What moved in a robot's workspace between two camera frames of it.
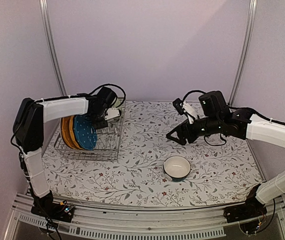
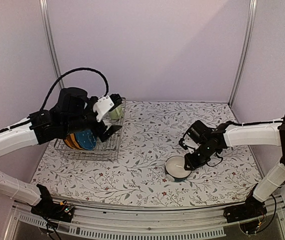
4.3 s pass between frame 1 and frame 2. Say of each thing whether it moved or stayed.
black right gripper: moved
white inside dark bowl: stayed
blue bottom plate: stayed
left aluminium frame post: stayed
